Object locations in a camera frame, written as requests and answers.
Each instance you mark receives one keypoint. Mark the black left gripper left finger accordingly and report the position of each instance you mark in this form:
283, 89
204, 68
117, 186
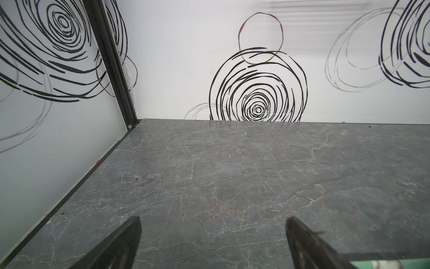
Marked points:
117, 250

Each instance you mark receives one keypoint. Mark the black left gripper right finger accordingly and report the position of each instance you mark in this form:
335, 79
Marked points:
309, 250

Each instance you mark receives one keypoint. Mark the mint green floral tray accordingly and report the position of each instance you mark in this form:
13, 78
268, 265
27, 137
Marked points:
420, 263

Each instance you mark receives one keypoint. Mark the black corner frame post left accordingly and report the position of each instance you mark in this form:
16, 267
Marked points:
102, 31

